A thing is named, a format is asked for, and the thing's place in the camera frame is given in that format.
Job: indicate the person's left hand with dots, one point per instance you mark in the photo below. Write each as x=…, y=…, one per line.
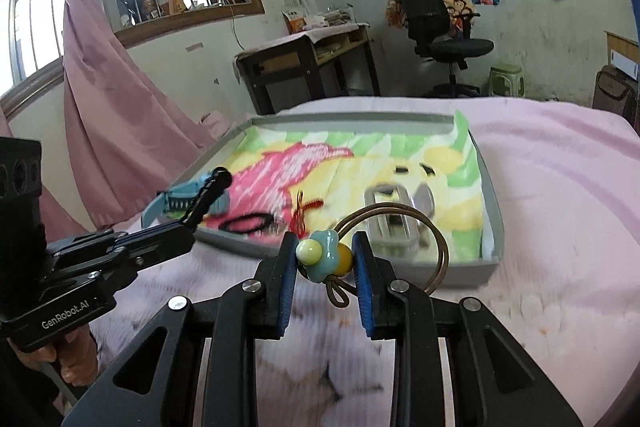
x=75, y=357

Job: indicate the colourful cartoon cloth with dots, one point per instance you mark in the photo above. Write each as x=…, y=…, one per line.
x=350, y=167

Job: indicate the orange white carton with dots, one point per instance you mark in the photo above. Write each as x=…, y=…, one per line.
x=295, y=22

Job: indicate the beige hair claw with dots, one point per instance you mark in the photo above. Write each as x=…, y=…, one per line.
x=395, y=227

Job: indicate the orange cartoon poster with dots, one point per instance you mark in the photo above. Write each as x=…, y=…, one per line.
x=396, y=9

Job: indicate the dark wooden desk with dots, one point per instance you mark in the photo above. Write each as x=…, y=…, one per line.
x=300, y=52

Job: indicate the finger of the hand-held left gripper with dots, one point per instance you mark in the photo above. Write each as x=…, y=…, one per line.
x=150, y=239
x=90, y=282

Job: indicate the wooden board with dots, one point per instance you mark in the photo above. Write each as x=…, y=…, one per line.
x=622, y=49

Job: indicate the cartoon poster behind chair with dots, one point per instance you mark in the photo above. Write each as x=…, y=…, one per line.
x=457, y=9

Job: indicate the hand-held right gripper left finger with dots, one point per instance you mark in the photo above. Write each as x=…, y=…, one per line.
x=287, y=282

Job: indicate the green plastic stool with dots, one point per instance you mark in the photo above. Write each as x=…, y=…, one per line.
x=506, y=81

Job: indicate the black office chair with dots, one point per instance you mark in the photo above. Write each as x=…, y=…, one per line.
x=430, y=22

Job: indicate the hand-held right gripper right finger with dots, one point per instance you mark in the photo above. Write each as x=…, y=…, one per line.
x=362, y=287

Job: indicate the grey shallow box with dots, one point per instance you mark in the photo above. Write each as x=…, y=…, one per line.
x=460, y=274

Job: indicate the pink curtain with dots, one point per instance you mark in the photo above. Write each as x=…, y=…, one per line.
x=110, y=107

